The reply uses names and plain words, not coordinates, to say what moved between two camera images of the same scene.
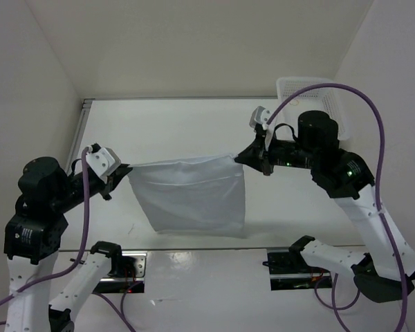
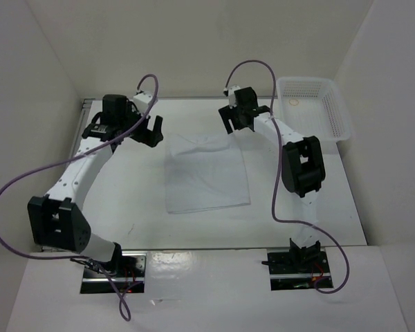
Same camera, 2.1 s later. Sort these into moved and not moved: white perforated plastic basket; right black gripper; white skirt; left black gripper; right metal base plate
Moved: white skirt; right black gripper; left black gripper
Not moved: right metal base plate; white perforated plastic basket
